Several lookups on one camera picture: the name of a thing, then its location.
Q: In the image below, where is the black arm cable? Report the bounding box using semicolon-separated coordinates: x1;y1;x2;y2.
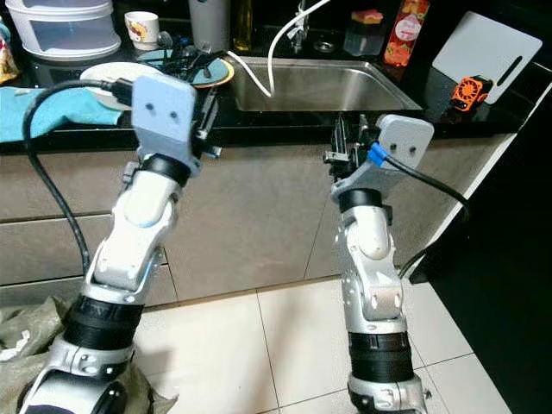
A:
22;79;139;303
371;147;473;277

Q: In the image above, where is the peach dish soap bottle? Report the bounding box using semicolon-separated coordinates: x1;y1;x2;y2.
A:
384;0;432;68

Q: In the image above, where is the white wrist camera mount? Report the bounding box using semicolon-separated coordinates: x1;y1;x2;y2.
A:
129;75;199;169
332;114;435;195

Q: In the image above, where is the clear plastic sponge holder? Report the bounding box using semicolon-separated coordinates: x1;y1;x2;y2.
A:
342;22;386;57

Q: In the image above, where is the orange snack bag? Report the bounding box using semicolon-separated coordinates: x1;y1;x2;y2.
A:
0;39;20;85

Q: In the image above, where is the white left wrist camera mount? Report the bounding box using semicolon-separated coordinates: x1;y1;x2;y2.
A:
129;75;199;169

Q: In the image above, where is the white printed cup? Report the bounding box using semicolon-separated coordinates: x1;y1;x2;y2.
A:
124;11;160;51

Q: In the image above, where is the olive oil bottle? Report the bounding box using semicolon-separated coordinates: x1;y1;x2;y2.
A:
231;0;253;53

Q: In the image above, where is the orange handheld fan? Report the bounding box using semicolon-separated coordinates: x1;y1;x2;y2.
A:
450;75;494;113

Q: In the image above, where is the white cutting board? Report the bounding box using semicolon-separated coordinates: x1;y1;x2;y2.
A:
431;10;544;104

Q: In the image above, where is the black plastic fork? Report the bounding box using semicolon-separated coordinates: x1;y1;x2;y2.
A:
160;47;216;78

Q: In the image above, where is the chrome faucet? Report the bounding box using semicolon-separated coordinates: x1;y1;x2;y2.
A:
289;0;311;53

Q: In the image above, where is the pink yellow sponge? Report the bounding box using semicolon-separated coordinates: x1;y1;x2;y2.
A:
352;9;385;27

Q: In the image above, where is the teal plate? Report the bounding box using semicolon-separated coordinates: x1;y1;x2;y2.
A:
138;47;235;87

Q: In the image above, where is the black cabinet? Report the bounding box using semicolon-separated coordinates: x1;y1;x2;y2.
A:
410;86;552;414

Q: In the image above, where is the stainless steel sink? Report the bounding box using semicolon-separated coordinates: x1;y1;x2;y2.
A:
224;56;423;113

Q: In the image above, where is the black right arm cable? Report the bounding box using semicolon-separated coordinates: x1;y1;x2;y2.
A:
371;147;473;277

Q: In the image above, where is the clear stacked plastic container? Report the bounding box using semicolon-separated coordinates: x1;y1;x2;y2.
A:
4;0;122;61

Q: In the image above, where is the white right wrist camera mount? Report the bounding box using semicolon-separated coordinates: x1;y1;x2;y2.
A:
332;114;435;195

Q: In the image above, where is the woven plastic sack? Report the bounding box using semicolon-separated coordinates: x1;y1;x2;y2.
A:
0;295;178;414

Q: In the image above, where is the white flexible hose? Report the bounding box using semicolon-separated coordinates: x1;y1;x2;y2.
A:
227;0;337;96

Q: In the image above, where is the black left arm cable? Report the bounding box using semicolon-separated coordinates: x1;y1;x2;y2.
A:
22;79;139;303

